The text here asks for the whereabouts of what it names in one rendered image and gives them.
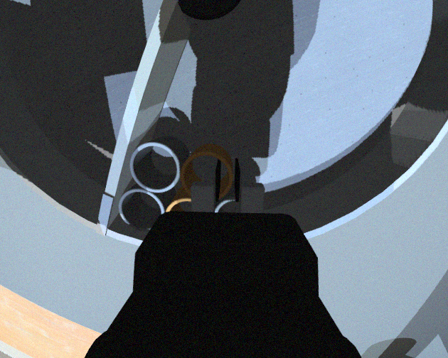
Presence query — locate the silver metal ring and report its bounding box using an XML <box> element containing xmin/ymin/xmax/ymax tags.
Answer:
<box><xmin>215</xmin><ymin>181</ymin><xmax>235</xmax><ymax>212</ymax></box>
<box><xmin>119</xmin><ymin>183</ymin><xmax>176</xmax><ymax>232</ymax></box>
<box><xmin>129</xmin><ymin>136</ymin><xmax>190</xmax><ymax>192</ymax></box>

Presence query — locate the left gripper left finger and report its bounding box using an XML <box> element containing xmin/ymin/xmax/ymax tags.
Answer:
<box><xmin>191</xmin><ymin>158</ymin><xmax>220</xmax><ymax>212</ymax></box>

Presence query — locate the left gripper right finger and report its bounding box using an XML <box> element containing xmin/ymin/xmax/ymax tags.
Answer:
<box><xmin>235</xmin><ymin>158</ymin><xmax>265</xmax><ymax>213</ymax></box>

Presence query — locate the bronze bushing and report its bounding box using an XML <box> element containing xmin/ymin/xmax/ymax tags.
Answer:
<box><xmin>166</xmin><ymin>186</ymin><xmax>191</xmax><ymax>212</ymax></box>
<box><xmin>181</xmin><ymin>143</ymin><xmax>233</xmax><ymax>199</ymax></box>

